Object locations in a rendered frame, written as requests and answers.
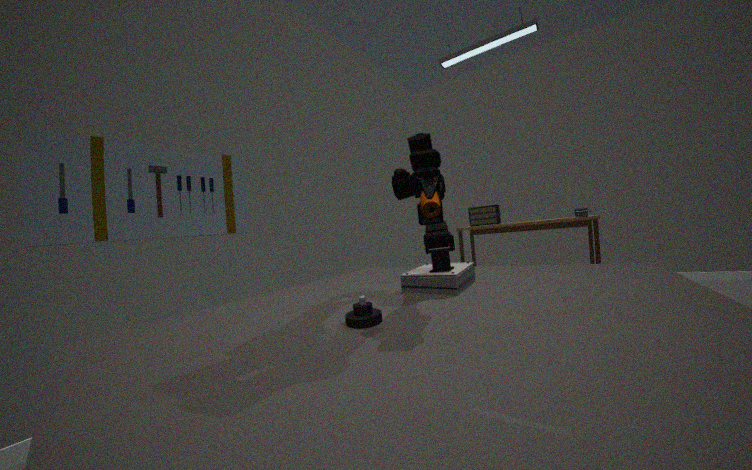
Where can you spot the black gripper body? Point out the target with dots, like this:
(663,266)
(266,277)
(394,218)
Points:
(426,160)

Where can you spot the orange cylinder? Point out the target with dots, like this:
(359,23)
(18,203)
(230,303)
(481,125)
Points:
(430,207)

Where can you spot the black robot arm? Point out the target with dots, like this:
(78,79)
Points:
(437,235)

